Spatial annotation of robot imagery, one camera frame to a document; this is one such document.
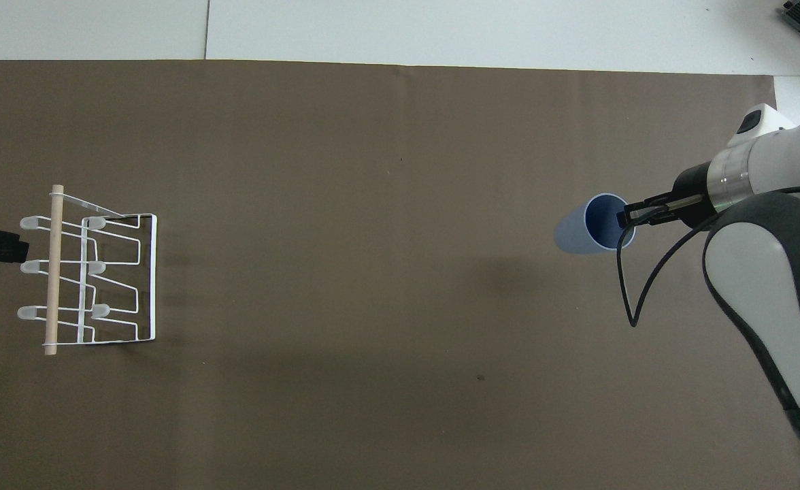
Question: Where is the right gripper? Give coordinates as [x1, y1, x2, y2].
[657, 163, 720, 230]

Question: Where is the blue plastic cup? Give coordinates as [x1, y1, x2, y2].
[554, 193, 638, 255]

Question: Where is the black cable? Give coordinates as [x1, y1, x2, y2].
[615, 185, 800, 329]

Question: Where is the white wire cup holder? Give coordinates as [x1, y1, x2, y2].
[18, 184, 159, 357]

